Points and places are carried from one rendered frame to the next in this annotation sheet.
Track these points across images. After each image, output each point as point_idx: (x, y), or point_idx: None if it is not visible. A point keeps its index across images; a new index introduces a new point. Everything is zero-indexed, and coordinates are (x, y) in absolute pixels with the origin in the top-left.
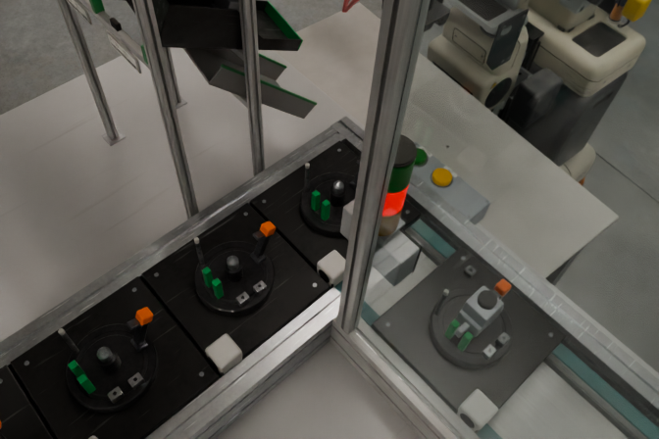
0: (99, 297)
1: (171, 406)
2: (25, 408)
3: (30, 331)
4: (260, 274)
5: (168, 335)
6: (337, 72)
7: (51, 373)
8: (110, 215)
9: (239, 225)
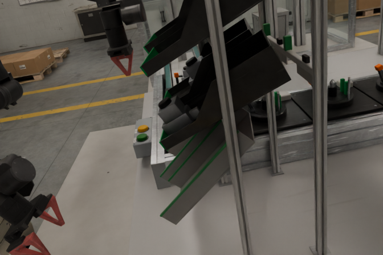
0: (337, 120)
1: (310, 91)
2: (373, 96)
3: (375, 116)
4: (255, 106)
5: (305, 104)
6: (102, 242)
7: (362, 102)
8: (332, 192)
9: (252, 128)
